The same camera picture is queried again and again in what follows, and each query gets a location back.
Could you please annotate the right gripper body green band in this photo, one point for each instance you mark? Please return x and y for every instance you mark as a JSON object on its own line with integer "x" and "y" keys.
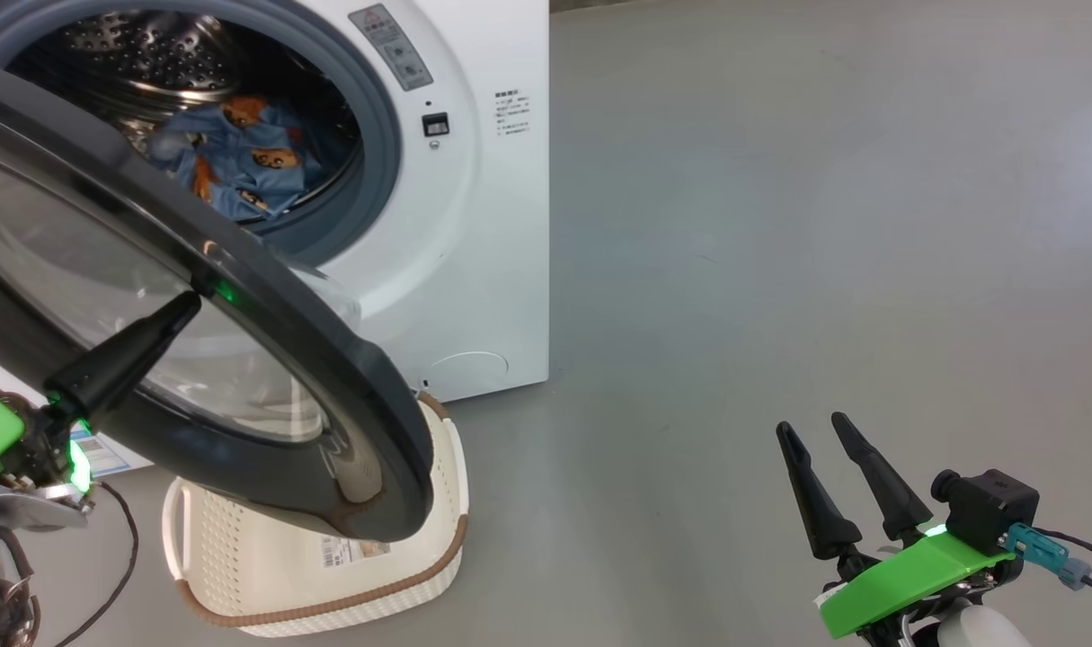
{"x": 905, "y": 584}

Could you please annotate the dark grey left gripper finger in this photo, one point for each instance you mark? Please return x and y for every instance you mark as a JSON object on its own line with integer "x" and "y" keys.
{"x": 123, "y": 359}

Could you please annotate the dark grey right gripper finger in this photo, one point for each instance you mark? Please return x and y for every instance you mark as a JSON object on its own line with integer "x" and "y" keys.
{"x": 892, "y": 503}
{"x": 824, "y": 521}

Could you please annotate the black round glass washer door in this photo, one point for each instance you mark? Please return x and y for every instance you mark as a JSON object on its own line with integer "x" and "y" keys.
{"x": 267, "y": 296}

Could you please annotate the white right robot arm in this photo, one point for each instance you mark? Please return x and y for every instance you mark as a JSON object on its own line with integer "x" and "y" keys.
{"x": 977, "y": 629}

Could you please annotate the cream perforated laundry basket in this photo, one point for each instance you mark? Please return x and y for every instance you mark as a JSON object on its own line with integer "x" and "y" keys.
{"x": 240, "y": 557}

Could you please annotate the paper basket product label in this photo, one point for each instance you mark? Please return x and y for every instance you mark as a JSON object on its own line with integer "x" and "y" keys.
{"x": 352, "y": 550}

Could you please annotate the grey rubber door gasket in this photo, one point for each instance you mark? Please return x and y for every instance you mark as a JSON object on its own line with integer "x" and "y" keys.
{"x": 379, "y": 135}

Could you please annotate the white front-load washing machine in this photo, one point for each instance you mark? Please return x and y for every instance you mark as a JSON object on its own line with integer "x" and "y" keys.
{"x": 474, "y": 270}

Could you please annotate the blue energy label sticker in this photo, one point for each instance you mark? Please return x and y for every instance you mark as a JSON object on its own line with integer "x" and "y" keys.
{"x": 105, "y": 454}

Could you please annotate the steel washer drum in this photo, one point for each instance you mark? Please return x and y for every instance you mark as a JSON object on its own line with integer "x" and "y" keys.
{"x": 150, "y": 45}

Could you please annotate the grey warning label sticker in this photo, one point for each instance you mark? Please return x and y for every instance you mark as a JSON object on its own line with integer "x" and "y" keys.
{"x": 391, "y": 49}

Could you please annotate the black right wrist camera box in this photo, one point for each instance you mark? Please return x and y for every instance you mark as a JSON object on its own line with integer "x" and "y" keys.
{"x": 990, "y": 508}

